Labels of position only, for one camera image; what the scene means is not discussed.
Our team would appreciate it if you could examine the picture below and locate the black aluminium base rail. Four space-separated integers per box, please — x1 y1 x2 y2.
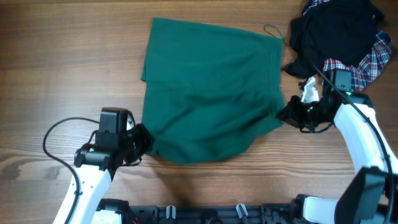
93 198 307 224

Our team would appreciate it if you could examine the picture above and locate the red blue plaid shirt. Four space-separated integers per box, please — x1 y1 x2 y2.
302 1 392 90

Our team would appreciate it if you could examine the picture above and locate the green cloth drawstring bag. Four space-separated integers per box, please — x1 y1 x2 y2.
141 17 284 164

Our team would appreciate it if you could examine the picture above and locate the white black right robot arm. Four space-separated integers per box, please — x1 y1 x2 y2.
277 69 397 223

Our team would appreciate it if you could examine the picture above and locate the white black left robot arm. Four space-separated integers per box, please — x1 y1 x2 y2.
54 108 154 223

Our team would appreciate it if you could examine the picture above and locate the dark navy garment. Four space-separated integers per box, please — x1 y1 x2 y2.
282 0 384 78

